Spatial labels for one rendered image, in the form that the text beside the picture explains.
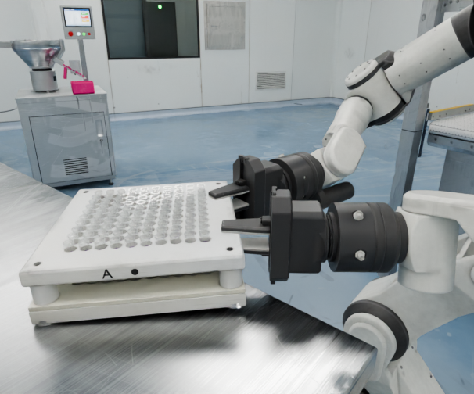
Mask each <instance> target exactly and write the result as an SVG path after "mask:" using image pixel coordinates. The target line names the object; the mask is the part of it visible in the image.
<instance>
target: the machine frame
mask: <svg viewBox="0 0 474 394"><path fill-rule="evenodd" d="M442 3H443V0H423V1H422V10H421V15H420V20H419V25H418V33H417V38H419V37H420V36H422V35H423V34H425V33H426V32H428V31H430V30H432V29H433V28H434V27H436V26H438V25H439V24H441V23H442V22H443V17H444V12H441V8H442ZM417 38H416V39H417ZM431 83H432V81H429V82H427V83H425V84H423V85H422V86H420V87H418V88H416V89H415V93H414V95H413V98H412V100H411V101H410V103H409V104H408V105H407V106H406V107H405V110H404V118H403V123H402V128H401V129H402V130H401V133H400V141H399V146H398V151H397V160H396V165H395V174H394V177H393V183H392V188H391V193H390V202H389V206H390V207H391V208H392V209H393V210H394V212H396V210H397V207H398V206H402V202H403V196H404V194H405V193H407V192H408V191H411V187H412V183H413V178H414V174H415V166H416V162H417V158H418V150H419V146H420V141H421V136H422V129H423V124H424V120H425V116H426V108H427V104H428V99H429V92H430V88H431ZM396 269H397V263H396V265H395V266H394V267H393V268H392V269H391V271H389V272H388V273H377V275H378V276H380V277H383V276H389V275H391V274H394V273H396Z"/></svg>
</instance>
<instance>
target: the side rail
mask: <svg viewBox="0 0 474 394"><path fill-rule="evenodd" d="M473 104H474V103H473ZM465 110H467V111H465ZM473 111H474V105H471V106H464V107H460V108H456V109H448V110H444V111H439V112H435V113H429V118H428V120H437V119H440V118H444V117H448V116H455V115H458V114H463V113H469V112H473ZM439 115H441V116H439Z"/></svg>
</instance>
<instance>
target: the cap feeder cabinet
mask: <svg viewBox="0 0 474 394"><path fill-rule="evenodd" d="M94 88H95V93H94V94H79V95H74V94H73V92H72V89H71V87H61V88H58V89H59V90H55V91H48V92H49V93H46V92H45V91H31V90H33V88H29V89H19V90H18V92H17V94H16V97H15V100H16V104H17V108H18V111H19V115H20V122H21V126H22V129H23V136H24V140H25V144H26V147H27V154H28V158H29V161H30V165H31V172H32V176H33V179H35V180H37V181H40V182H41V183H43V184H46V185H48V186H49V187H51V188H52V187H58V186H64V185H70V184H80V183H86V182H92V181H102V180H108V179H109V180H110V183H109V185H113V184H114V183H113V182H112V179H114V178H116V177H115V175H117V171H116V164H115V158H114V152H113V140H112V134H111V127H110V116H109V110H108V103H107V93H106V92H105V91H104V90H103V89H101V88H100V87H99V86H98V85H94Z"/></svg>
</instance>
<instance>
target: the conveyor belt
mask: <svg viewBox="0 0 474 394"><path fill-rule="evenodd" d="M429 133H431V134H438V135H443V136H448V137H452V138H459V139H463V140H467V141H474V113H467V114H464V115H460V116H453V117H450V118H446V119H442V120H435V121H433V122H432V123H431V124H430V127H429Z"/></svg>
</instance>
